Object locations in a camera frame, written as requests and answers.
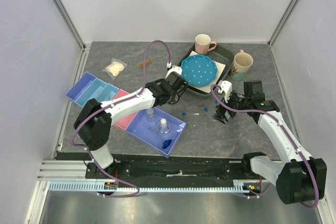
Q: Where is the small clear glass bottle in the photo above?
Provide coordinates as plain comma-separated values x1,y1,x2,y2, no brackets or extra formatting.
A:
145,108,155,122

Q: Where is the blue polka dot plate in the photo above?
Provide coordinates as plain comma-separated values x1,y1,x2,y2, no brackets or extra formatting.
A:
181,54,218,87

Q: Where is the tan test tube brush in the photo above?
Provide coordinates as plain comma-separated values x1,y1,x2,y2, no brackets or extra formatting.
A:
122,59,153,73

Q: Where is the multicolour compartment organizer tray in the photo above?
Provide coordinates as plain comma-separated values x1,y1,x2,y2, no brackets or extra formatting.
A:
65,72,187,159

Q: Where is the cream floral mug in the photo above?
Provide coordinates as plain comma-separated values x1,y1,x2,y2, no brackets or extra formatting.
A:
230,50,254,81

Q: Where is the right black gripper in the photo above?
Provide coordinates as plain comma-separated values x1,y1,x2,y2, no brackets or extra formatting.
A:
212,89,250,125

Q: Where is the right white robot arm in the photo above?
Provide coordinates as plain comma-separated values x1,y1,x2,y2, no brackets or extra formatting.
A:
211,80,327,209

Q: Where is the slotted cable duct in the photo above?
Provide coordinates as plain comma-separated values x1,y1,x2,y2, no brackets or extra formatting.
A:
48,179,259,193

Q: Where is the round flask white stopper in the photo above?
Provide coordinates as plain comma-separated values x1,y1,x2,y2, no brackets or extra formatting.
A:
155,118,173,135

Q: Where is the pink ceramic mug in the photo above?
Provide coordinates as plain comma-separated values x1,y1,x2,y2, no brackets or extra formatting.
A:
194,34,217,55

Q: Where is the white square plate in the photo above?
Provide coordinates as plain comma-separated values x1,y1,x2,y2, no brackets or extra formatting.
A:
189,51,226,93

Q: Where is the bag of cotton balls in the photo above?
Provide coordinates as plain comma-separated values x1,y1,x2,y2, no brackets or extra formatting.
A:
102,58,127,80

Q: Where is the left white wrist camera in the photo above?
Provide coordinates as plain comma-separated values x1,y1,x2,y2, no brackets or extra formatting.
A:
165,63,182,78

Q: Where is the glass stirring rod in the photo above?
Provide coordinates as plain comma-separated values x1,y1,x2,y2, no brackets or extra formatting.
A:
97,88,115,102

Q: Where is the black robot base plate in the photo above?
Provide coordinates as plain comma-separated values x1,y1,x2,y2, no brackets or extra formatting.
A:
56,153,270,195

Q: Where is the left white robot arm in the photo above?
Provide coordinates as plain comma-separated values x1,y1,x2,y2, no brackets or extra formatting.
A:
72,72,188,178

